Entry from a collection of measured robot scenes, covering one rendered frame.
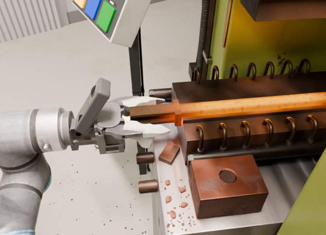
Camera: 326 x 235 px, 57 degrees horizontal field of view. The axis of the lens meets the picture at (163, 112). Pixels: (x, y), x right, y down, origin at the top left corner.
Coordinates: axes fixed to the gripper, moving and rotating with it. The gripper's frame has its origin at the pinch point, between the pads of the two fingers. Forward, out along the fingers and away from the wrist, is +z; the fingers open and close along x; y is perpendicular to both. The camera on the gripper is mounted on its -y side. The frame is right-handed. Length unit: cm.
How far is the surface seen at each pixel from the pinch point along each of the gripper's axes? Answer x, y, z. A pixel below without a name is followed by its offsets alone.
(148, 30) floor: -224, 100, 14
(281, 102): 0.7, -0.8, 24.9
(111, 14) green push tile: -41.3, -2.7, -10.3
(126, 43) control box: -38.9, 6.0, -6.7
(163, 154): 5.1, 7.3, -0.5
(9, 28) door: -221, 89, -112
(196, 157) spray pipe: 9.8, 3.2, 5.3
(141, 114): 1.2, -1.2, -4.4
